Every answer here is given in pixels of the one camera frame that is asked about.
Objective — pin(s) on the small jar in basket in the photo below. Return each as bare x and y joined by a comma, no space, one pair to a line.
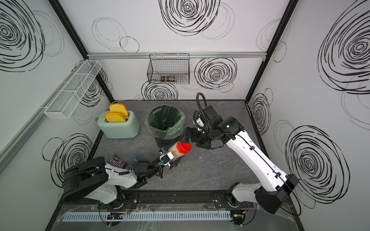
168,79

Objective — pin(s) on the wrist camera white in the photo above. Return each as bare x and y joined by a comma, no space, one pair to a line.
199,123
165,159

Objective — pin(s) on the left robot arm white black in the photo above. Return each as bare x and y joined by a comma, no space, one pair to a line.
98,180

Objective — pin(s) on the rear toast slice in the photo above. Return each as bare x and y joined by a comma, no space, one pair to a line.
119,108

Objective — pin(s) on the white wire wall shelf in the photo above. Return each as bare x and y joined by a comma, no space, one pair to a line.
81,88

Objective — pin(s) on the oatmeal jar clear plastic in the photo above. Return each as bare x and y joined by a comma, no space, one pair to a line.
175,152

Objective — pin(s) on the grey slotted cable duct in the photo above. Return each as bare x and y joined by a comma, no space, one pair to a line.
147,216

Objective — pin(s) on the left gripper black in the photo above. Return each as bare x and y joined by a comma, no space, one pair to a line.
169,167

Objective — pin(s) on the aluminium wall rail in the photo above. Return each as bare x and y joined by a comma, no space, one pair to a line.
144,55

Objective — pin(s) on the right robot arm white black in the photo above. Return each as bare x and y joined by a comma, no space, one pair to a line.
274,186

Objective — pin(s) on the black wire wall basket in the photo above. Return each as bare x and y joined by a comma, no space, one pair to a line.
179,67

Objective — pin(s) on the red jar lid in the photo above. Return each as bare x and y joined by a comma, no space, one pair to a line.
183,148

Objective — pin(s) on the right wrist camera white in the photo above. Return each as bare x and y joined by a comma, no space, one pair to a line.
199,123

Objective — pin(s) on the toast slice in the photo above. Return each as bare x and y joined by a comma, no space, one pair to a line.
119,108
114,118

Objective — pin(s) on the black trash bin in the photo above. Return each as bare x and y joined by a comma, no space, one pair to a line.
167,135

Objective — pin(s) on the front toast slice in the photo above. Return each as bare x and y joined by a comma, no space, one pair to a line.
114,118

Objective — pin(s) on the purple candy bar wrapper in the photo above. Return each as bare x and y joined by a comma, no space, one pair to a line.
117,162

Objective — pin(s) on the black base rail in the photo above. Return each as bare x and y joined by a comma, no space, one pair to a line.
131,199

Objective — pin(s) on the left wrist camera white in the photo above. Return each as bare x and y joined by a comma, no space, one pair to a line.
165,159

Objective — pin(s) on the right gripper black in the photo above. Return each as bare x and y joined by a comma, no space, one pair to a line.
194,138

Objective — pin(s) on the mint green toaster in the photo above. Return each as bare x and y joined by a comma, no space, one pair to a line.
123,130

